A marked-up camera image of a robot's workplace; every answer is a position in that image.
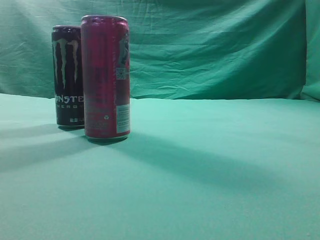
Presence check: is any pink energy drink can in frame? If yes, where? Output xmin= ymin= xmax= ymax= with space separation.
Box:
xmin=80 ymin=15 xmax=131 ymax=141

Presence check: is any green backdrop cloth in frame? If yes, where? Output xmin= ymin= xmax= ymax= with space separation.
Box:
xmin=0 ymin=0 xmax=320 ymax=240

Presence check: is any black Monster energy can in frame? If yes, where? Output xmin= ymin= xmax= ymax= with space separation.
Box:
xmin=51 ymin=25 xmax=85 ymax=129

